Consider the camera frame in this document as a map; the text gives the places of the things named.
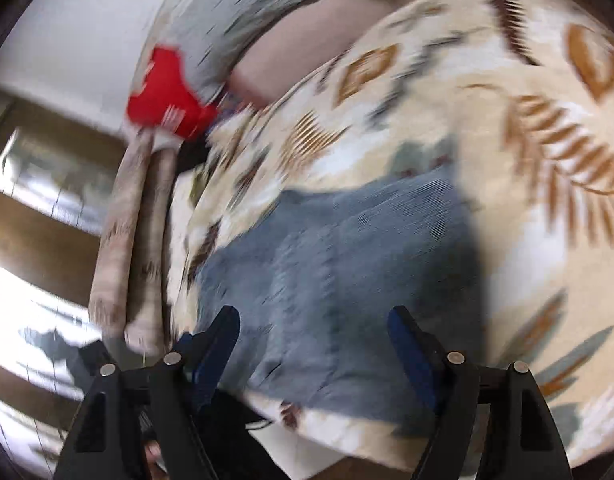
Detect leaf pattern beige blanket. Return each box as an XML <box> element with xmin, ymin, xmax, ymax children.
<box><xmin>167</xmin><ymin>0</ymin><xmax>614</xmax><ymax>471</ymax></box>

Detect red paper shopping bag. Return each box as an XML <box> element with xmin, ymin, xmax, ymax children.
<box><xmin>126</xmin><ymin>46</ymin><xmax>218</xmax><ymax>140</ymax></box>

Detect striped rolled bedding lower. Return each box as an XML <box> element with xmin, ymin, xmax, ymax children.
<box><xmin>124</xmin><ymin>148</ymin><xmax>178</xmax><ymax>356</ymax></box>

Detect pink brown headboard cushion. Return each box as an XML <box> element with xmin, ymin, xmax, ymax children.
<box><xmin>228</xmin><ymin>0</ymin><xmax>397</xmax><ymax>107</ymax></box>

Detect striped rolled bedding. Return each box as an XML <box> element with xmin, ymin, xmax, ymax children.
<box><xmin>124</xmin><ymin>148</ymin><xmax>178</xmax><ymax>356</ymax></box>
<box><xmin>88</xmin><ymin>129</ymin><xmax>154</xmax><ymax>337</ymax></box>

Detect blue denim jeans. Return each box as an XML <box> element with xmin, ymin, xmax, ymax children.
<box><xmin>195</xmin><ymin>168</ymin><xmax>485</xmax><ymax>436</ymax></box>

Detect grey quilted pillow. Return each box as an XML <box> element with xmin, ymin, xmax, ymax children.
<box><xmin>158</xmin><ymin>0</ymin><xmax>313</xmax><ymax>102</ymax></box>

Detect striped rolled bedding upper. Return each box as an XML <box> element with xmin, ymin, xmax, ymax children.
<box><xmin>88</xmin><ymin>129</ymin><xmax>154</xmax><ymax>337</ymax></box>

